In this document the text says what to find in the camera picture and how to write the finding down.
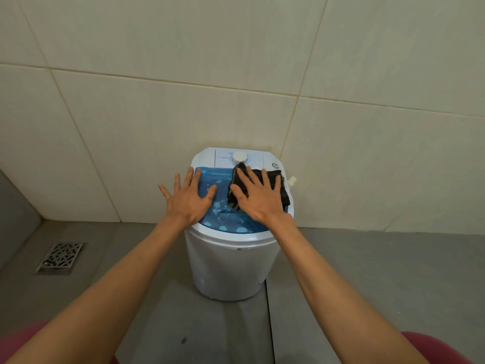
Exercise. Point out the person's left hand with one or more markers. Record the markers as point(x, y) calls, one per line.
point(186, 205)

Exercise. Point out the person's right hand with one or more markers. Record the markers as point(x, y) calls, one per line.
point(260, 202)

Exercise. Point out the person's right little finger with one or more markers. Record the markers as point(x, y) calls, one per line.
point(278, 186)

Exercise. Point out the person's right middle finger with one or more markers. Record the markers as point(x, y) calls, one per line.
point(255, 177)

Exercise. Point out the person's left middle finger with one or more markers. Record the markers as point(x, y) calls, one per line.
point(189, 178)

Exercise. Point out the person's left thumb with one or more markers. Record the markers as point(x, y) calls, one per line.
point(210, 194)

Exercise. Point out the person's left little finger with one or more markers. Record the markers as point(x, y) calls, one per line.
point(165, 192)

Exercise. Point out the person's right thumb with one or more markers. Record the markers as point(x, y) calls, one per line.
point(238, 195)

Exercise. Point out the person's left forearm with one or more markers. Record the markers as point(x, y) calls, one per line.
point(110, 295)

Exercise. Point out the person's right forearm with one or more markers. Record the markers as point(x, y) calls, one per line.
point(333, 291)

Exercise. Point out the dark folded cloth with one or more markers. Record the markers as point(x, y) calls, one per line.
point(285, 195)

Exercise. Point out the white water inlet nozzle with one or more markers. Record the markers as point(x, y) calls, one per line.
point(291, 181)

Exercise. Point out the white round timer dial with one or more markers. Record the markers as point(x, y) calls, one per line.
point(240, 157)

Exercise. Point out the blue translucent washer lid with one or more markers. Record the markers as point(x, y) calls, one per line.
point(223, 217)

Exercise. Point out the small white washing machine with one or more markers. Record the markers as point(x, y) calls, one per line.
point(227, 265)

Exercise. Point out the metal floor drain grate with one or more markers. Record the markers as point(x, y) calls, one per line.
point(60, 256)

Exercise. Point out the red trousers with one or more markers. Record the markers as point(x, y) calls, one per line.
point(17, 343)

